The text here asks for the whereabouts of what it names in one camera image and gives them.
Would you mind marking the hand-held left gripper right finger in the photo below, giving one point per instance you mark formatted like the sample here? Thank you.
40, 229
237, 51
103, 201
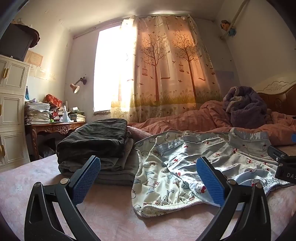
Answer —
211, 183

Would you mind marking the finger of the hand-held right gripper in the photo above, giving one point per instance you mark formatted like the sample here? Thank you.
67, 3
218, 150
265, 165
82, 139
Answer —
294, 138
278, 154

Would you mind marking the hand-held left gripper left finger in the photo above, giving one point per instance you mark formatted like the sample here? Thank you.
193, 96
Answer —
86, 180

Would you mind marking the light blue cat-print pants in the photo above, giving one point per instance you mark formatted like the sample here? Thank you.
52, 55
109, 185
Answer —
233, 160

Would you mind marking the white cat-print pants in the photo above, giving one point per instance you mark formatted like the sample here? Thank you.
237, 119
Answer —
152, 171

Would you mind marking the grey folded pants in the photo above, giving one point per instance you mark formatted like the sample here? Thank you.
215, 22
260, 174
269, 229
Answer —
115, 169

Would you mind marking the pile of hanging clothes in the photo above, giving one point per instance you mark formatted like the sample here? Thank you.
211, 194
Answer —
92, 136

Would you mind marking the pink bed sheet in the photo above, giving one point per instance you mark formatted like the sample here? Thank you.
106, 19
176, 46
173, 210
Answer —
108, 220

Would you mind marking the carved bed headboard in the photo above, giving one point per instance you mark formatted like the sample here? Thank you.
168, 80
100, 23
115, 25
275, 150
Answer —
277, 92

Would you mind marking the purple fleece blanket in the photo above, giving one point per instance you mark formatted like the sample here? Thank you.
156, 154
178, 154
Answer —
245, 106

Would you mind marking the carved wooden desk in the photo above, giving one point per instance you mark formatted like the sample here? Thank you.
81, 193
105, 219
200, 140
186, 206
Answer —
55, 127

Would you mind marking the stack of books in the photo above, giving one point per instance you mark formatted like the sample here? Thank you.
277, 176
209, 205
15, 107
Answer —
77, 116

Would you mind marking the pink quilt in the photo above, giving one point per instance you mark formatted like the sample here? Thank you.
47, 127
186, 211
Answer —
196, 118

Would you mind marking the white plastic bottle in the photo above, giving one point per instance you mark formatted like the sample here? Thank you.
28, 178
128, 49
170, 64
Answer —
65, 114

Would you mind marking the mauve folded cloth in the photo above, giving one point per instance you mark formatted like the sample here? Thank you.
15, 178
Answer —
138, 134

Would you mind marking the stack of papers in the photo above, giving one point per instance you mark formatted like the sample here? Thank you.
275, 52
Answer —
37, 112

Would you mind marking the red box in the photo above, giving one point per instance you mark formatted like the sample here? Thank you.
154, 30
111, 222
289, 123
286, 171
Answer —
53, 100

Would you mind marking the white panelled cabinet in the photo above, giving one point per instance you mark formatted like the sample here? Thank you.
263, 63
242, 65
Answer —
13, 111

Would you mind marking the bright window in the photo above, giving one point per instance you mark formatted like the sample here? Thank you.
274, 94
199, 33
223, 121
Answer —
108, 69

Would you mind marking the tree-print curtain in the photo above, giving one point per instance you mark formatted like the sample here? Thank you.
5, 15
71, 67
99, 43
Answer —
175, 69

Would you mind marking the dark box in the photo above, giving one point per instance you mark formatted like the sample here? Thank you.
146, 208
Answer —
16, 41

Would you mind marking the wall-mounted desk lamp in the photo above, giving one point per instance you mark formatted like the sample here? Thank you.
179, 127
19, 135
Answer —
74, 88

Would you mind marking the plush wall toy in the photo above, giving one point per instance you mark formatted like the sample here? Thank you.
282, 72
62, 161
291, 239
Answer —
227, 27

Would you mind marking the wall certificate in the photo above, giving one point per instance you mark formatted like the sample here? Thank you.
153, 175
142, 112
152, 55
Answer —
34, 58

